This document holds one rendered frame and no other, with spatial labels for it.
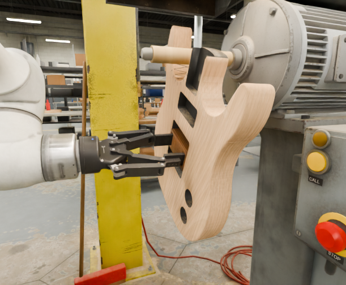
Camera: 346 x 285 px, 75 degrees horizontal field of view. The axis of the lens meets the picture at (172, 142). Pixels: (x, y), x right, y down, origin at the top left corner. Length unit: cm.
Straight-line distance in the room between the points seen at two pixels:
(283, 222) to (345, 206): 36
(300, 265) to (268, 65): 52
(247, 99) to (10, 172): 38
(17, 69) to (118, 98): 89
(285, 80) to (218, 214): 28
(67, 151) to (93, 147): 5
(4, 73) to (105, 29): 95
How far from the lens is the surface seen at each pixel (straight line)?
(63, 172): 45
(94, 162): 45
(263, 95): 32
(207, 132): 38
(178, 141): 50
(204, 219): 43
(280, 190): 72
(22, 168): 45
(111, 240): 161
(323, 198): 42
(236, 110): 32
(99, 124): 134
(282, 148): 69
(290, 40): 50
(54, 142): 45
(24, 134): 46
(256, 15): 56
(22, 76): 50
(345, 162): 39
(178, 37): 55
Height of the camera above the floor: 117
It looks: 12 degrees down
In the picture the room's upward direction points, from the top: straight up
